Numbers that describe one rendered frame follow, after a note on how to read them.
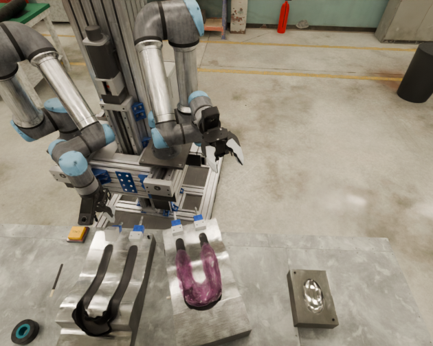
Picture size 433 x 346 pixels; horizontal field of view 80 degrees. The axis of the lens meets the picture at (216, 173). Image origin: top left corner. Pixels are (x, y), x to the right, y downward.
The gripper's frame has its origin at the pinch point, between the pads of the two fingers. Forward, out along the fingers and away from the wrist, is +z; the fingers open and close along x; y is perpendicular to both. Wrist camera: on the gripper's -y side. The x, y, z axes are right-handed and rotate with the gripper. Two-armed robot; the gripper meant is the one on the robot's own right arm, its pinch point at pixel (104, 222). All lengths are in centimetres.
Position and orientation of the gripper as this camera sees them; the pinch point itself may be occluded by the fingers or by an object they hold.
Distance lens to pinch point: 117.8
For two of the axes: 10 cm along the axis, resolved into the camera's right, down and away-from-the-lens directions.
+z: 0.0, 6.7, 7.4
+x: -10.0, -0.3, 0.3
